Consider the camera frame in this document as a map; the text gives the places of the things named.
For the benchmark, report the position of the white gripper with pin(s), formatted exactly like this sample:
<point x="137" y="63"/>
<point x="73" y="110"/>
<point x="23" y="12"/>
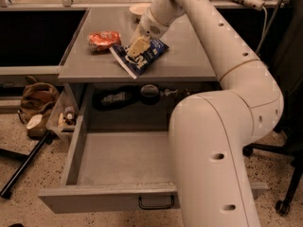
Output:
<point x="151" y="26"/>

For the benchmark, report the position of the blue chip bag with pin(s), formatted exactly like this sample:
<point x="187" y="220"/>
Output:
<point x="136" y="61"/>

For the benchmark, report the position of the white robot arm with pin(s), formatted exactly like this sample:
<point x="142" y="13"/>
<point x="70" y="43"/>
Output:
<point x="208" y="131"/>

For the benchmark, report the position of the orange snack bag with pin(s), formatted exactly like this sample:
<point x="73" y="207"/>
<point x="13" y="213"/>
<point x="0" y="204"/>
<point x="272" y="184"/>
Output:
<point x="103" y="40"/>

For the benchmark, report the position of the grey open drawer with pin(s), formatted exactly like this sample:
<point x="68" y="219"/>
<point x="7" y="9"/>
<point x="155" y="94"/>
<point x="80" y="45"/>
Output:
<point x="115" y="157"/>

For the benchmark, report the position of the white bowl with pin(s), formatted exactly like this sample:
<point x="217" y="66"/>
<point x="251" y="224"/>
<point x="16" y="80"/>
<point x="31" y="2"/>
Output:
<point x="137" y="10"/>

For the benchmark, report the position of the black tape roll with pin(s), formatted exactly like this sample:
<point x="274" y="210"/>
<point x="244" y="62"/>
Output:
<point x="149" y="94"/>

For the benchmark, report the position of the clear plastic bin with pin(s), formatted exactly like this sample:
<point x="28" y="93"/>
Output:
<point x="62" y="120"/>

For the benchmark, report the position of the brown backpack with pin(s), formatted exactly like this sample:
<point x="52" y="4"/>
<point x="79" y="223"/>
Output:
<point x="37" y="102"/>

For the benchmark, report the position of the black metal stand leg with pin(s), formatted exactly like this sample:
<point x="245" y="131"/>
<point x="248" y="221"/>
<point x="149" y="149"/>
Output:
<point x="24" y="159"/>

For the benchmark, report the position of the black office chair base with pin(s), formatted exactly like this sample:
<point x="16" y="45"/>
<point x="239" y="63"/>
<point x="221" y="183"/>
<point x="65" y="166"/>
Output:
<point x="279" y="167"/>

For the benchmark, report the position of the black drawer handle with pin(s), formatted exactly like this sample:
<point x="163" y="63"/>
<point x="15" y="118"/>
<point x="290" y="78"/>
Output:
<point x="156" y="203"/>

